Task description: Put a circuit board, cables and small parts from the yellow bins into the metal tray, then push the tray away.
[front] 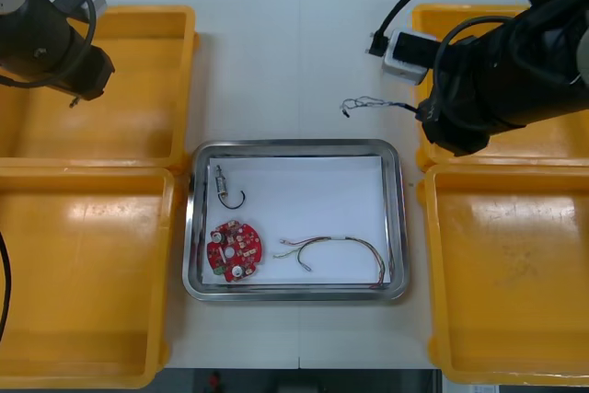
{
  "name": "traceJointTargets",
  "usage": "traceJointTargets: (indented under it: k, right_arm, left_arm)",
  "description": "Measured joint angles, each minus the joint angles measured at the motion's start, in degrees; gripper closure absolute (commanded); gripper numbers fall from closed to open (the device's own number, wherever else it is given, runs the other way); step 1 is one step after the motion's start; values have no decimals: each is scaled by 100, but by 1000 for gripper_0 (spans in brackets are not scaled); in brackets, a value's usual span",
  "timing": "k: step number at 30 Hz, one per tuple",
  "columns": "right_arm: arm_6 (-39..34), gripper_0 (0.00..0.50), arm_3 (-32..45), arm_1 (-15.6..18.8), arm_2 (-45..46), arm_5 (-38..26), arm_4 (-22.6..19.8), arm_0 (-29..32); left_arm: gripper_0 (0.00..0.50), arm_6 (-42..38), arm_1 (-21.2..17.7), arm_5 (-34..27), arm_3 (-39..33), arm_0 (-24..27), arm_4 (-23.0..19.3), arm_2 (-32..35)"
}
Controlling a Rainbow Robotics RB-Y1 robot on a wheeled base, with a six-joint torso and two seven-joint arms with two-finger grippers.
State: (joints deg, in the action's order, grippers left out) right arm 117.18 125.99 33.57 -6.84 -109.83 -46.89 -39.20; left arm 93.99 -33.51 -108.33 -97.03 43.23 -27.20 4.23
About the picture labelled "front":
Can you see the steel tray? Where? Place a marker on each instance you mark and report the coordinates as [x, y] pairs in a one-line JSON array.
[[195, 227]]

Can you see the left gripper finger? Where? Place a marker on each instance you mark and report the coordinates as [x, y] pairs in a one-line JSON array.
[[73, 101]]

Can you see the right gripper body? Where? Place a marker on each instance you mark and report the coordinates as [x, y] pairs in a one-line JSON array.
[[455, 133]]

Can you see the round red circuit board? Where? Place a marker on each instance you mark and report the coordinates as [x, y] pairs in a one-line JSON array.
[[237, 250]]

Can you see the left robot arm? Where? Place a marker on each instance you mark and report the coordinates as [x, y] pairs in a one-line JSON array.
[[32, 38]]

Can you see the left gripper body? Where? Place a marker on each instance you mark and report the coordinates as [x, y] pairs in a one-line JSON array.
[[89, 73]]

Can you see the yellow-orange plastic bin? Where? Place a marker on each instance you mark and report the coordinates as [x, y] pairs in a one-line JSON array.
[[83, 273], [511, 273], [138, 89], [547, 144]]

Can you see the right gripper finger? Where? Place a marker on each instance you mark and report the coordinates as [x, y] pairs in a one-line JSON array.
[[421, 112]]

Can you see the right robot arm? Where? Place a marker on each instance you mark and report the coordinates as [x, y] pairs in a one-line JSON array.
[[520, 71]]

